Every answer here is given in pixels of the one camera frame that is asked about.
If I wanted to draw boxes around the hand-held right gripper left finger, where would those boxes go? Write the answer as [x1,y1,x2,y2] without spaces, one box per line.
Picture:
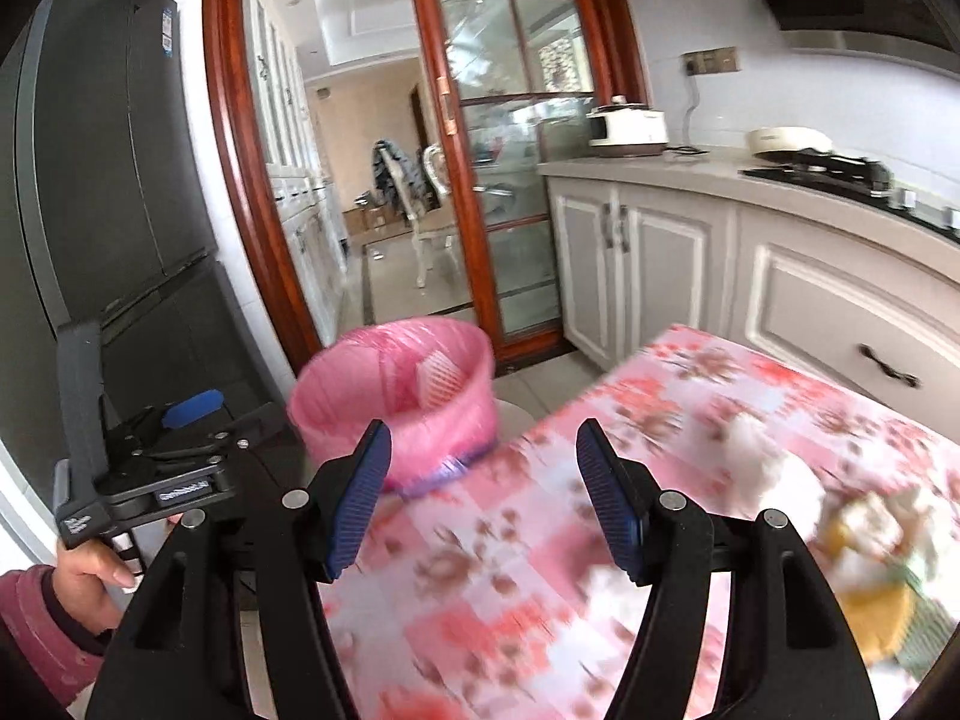
[86,418,395,720]

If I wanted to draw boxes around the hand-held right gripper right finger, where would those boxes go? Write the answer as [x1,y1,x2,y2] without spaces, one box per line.
[574,418,882,720]

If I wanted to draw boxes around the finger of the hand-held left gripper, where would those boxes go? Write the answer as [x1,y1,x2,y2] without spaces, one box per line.
[118,388,224,443]
[146,401,282,467]

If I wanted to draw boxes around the pink-lined trash bin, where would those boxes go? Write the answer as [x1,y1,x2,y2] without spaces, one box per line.
[289,317,535,500]

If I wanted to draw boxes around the pink fruit foam net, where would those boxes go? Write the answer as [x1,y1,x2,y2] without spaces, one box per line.
[416,361,460,407]

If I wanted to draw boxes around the green white foam net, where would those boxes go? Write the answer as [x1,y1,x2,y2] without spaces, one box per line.
[892,562,960,683]

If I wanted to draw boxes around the person's left forearm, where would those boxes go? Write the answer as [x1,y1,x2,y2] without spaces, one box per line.
[0,566,113,698]

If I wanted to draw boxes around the person's left hand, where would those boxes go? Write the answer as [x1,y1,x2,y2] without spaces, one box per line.
[56,538,141,635]

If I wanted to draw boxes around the pink floral tablecloth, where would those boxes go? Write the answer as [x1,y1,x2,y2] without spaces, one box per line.
[319,324,960,720]

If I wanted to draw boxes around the white hallway cabinets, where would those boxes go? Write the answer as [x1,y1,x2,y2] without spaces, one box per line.
[244,0,350,346]

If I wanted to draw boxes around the white two-door lower cabinet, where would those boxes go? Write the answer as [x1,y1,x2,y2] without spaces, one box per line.
[546,176,740,372]

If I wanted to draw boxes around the dark grey refrigerator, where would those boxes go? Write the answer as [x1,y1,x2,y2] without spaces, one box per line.
[0,0,301,563]

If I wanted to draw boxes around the white ornate dining chair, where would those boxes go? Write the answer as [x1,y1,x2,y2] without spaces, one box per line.
[375,142,466,286]

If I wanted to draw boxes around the patterned cloth on chair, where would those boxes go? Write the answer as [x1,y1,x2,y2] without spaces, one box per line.
[371,139,410,215]

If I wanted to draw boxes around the white cabinet drawer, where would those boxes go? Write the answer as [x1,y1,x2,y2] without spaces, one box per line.
[731,206,960,451]

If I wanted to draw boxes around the beige kitchen countertop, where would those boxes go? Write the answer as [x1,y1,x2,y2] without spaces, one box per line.
[536,142,960,256]

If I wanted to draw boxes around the white rice cooker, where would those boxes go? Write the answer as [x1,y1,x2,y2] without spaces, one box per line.
[585,96,671,158]

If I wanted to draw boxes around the wooden glass sliding door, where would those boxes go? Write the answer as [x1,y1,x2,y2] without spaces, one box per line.
[401,0,601,365]

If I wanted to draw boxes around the white electric pan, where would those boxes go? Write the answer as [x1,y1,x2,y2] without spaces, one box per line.
[745,126,835,162]

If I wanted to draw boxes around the black gas stove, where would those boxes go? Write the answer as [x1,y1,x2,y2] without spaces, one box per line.
[739,150,960,241]

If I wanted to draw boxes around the red wooden door frame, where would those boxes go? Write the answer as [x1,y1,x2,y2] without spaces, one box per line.
[202,0,646,376]

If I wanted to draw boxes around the black power cord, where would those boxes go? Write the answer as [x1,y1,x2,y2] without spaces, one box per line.
[671,71,710,160]

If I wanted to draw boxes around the gold wall outlet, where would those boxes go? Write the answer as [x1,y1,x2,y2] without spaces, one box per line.
[681,47,740,76]

